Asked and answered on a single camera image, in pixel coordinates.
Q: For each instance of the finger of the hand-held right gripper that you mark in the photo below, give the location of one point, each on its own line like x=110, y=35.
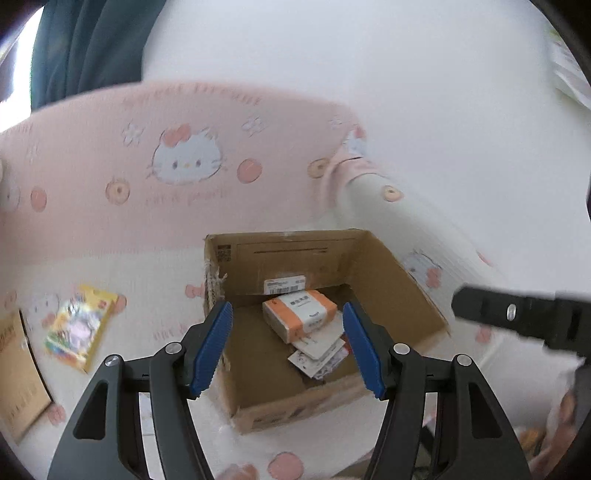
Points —
x=489, y=308

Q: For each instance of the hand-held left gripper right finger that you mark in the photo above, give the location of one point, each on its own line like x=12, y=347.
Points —
x=364, y=355

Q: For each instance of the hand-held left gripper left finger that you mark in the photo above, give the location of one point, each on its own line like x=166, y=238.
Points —
x=212, y=350

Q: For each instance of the cartoon printed card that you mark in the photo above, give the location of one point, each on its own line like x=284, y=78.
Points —
x=323, y=368

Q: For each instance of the white card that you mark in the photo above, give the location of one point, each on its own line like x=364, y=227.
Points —
x=318, y=346

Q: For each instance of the cardboard box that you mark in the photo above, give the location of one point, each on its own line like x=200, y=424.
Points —
x=258, y=369

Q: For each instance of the orange and white tissue pack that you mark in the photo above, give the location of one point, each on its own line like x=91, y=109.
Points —
x=300, y=314

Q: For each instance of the yellow printed packet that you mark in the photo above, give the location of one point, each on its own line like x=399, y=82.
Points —
x=78, y=332

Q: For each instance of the pink cartoon printed blanket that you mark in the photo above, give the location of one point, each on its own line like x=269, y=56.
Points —
x=115, y=221

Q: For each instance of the dark green curtain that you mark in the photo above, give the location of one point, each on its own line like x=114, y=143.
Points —
x=92, y=46

